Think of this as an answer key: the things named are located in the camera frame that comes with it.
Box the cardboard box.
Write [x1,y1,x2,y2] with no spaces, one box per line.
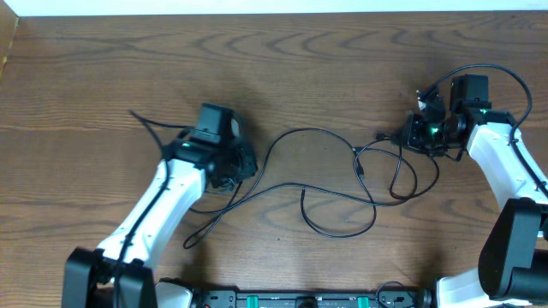
[0,0,20,74]

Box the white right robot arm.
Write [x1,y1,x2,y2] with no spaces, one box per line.
[391,74,547,307]

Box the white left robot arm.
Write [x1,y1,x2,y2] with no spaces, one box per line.
[62,103,258,307]

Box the thick black USB cable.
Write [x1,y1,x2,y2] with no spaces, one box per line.
[182,127,440,250]

